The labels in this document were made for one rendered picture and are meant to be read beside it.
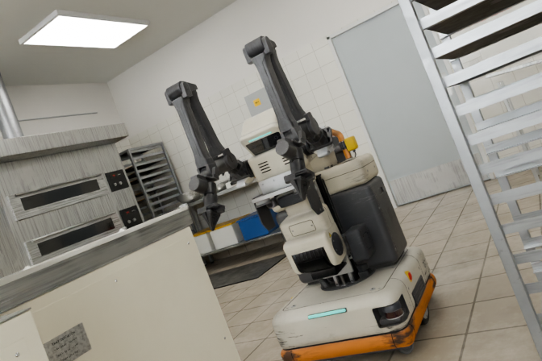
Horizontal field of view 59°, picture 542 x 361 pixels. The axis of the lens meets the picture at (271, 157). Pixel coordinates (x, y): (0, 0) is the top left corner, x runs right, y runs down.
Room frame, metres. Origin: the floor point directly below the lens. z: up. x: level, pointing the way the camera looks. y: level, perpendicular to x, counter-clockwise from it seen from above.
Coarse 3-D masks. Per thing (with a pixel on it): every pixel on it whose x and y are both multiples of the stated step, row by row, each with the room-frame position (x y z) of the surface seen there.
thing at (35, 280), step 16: (144, 224) 1.37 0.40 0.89; (160, 224) 1.42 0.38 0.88; (176, 224) 1.48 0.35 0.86; (112, 240) 1.26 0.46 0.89; (128, 240) 1.30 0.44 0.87; (144, 240) 1.35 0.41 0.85; (64, 256) 1.13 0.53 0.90; (80, 256) 1.16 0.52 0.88; (96, 256) 1.20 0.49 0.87; (112, 256) 1.24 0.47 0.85; (32, 272) 1.05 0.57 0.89; (48, 272) 1.08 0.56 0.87; (64, 272) 1.11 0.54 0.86; (80, 272) 1.15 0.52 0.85; (0, 288) 0.98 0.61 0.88; (16, 288) 1.01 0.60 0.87; (32, 288) 1.04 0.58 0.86; (48, 288) 1.07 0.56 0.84; (0, 304) 0.97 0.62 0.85; (16, 304) 1.00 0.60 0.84
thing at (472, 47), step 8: (536, 16) 1.35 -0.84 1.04; (520, 24) 1.40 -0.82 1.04; (528, 24) 1.50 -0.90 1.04; (496, 32) 1.36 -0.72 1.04; (504, 32) 1.45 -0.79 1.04; (512, 32) 1.56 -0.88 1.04; (480, 40) 1.41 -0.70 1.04; (488, 40) 1.51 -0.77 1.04; (496, 40) 1.63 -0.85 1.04; (464, 48) 1.47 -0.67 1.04; (472, 48) 1.57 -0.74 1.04; (440, 56) 1.43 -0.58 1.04; (448, 56) 1.54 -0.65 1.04; (456, 56) 1.64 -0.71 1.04
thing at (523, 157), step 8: (520, 152) 1.32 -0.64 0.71; (528, 152) 1.31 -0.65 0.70; (536, 152) 1.30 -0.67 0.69; (496, 160) 1.35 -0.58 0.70; (504, 160) 1.34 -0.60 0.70; (512, 160) 1.33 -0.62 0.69; (520, 160) 1.32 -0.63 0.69; (528, 160) 1.31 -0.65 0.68; (480, 168) 1.38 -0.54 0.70; (488, 168) 1.36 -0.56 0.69; (496, 168) 1.35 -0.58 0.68; (504, 168) 1.34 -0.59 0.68
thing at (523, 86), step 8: (528, 80) 1.27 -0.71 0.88; (536, 80) 1.26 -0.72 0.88; (504, 88) 1.31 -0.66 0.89; (512, 88) 1.30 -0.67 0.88; (520, 88) 1.29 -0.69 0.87; (528, 88) 1.28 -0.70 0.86; (488, 96) 1.33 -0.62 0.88; (496, 96) 1.32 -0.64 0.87; (504, 96) 1.31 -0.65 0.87; (512, 96) 1.30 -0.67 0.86; (464, 104) 1.36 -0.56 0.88; (472, 104) 1.35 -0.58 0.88; (480, 104) 1.34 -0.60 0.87; (488, 104) 1.33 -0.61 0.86; (456, 112) 1.38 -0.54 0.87; (464, 112) 1.37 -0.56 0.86
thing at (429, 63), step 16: (400, 0) 1.36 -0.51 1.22; (416, 16) 1.36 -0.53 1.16; (416, 32) 1.36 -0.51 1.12; (432, 64) 1.35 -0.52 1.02; (432, 80) 1.36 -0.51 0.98; (448, 96) 1.37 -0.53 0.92; (448, 112) 1.36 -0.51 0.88; (448, 128) 1.37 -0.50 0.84; (464, 144) 1.36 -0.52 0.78; (464, 160) 1.36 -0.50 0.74; (480, 176) 1.36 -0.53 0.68; (480, 192) 1.36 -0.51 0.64; (496, 224) 1.35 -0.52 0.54; (496, 240) 1.36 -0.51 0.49; (512, 256) 1.36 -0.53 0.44; (512, 272) 1.36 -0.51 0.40; (512, 288) 1.37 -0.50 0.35; (528, 304) 1.35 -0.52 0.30; (528, 320) 1.36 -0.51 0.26
